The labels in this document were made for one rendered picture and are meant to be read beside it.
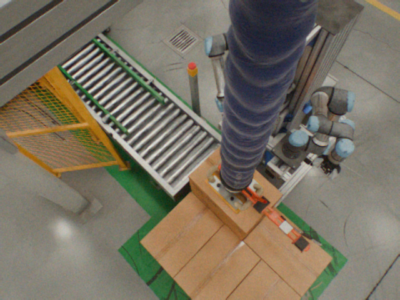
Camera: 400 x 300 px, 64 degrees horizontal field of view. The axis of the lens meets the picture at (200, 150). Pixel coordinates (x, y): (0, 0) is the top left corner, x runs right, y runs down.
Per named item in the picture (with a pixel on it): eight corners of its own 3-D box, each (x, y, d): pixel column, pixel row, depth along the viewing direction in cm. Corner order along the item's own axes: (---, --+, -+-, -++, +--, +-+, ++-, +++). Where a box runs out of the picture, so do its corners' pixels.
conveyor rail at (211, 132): (77, 25, 377) (71, 12, 360) (81, 22, 378) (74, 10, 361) (222, 152, 309) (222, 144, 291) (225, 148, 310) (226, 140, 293)
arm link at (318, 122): (313, 79, 193) (312, 115, 154) (332, 84, 192) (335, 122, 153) (307, 96, 200) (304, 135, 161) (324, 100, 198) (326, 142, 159)
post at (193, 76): (193, 122, 368) (186, 68, 276) (197, 118, 370) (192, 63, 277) (197, 125, 366) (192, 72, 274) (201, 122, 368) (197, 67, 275)
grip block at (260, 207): (251, 205, 223) (252, 204, 218) (260, 196, 226) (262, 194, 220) (260, 214, 221) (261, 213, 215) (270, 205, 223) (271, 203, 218)
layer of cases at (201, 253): (149, 247, 303) (139, 241, 266) (221, 174, 328) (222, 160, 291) (244, 352, 268) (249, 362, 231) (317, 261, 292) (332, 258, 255)
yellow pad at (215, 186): (204, 181, 242) (204, 179, 237) (213, 172, 244) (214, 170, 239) (237, 214, 232) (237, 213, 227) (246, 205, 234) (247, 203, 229)
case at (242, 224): (190, 190, 281) (187, 175, 244) (223, 159, 291) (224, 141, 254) (241, 240, 263) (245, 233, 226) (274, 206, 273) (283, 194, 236)
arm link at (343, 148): (357, 139, 150) (354, 155, 147) (347, 148, 160) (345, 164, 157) (339, 134, 152) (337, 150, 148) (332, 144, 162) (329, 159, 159)
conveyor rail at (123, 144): (31, 58, 361) (22, 47, 343) (35, 55, 362) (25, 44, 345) (173, 199, 293) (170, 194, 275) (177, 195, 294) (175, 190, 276)
